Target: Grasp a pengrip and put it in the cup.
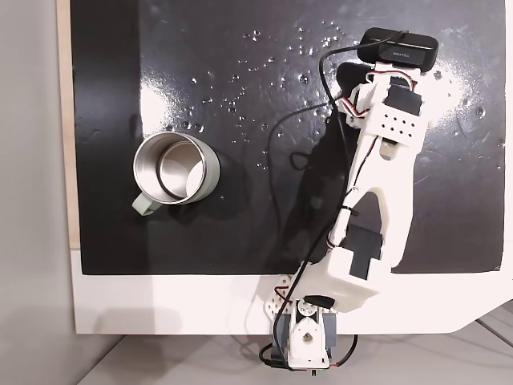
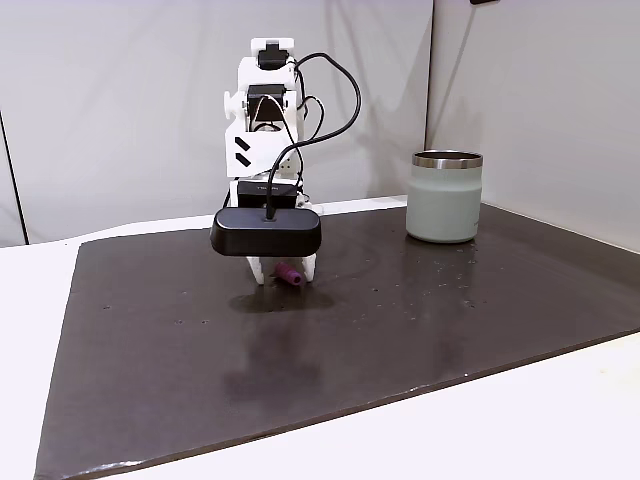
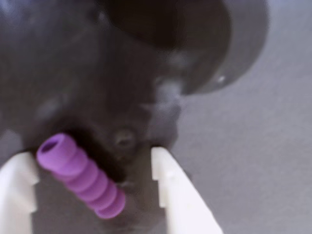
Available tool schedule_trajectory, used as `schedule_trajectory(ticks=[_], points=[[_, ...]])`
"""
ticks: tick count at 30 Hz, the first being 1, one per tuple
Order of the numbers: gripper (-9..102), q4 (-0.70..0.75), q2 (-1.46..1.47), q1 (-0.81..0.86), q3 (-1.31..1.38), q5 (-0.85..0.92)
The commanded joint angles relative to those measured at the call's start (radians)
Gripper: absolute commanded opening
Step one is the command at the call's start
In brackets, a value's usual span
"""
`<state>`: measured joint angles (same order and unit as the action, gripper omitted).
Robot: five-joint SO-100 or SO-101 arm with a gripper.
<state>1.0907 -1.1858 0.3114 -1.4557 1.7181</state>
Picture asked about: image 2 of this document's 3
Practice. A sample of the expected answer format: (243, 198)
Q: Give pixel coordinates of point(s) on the purple pen grip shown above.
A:
(288, 274)

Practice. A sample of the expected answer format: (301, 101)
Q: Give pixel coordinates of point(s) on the grey-green cup steel rim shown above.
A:
(444, 205)

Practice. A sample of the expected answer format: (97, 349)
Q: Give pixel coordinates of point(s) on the dark brown table mat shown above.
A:
(320, 360)

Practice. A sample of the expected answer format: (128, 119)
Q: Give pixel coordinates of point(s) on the black oval camera box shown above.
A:
(266, 232)

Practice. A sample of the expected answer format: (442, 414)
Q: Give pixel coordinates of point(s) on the black wall-mounted object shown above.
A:
(484, 1)

